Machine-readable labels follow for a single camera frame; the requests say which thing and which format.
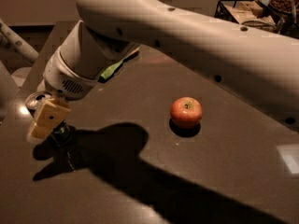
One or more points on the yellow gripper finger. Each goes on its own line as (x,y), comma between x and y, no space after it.
(48,116)

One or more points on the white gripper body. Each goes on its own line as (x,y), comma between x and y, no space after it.
(64,78)

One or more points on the silver redbull can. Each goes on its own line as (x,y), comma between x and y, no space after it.
(61,134)

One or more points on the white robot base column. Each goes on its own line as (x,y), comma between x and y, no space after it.
(12,42)

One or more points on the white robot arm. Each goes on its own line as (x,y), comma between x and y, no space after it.
(256,66)

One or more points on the green snack bag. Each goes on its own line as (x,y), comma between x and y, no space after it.
(114,68)

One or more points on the red apple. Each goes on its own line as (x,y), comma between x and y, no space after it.
(186,112)

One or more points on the clear glass cup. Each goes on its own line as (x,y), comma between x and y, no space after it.
(262,25)

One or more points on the black wire basket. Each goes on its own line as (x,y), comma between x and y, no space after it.
(240,11)

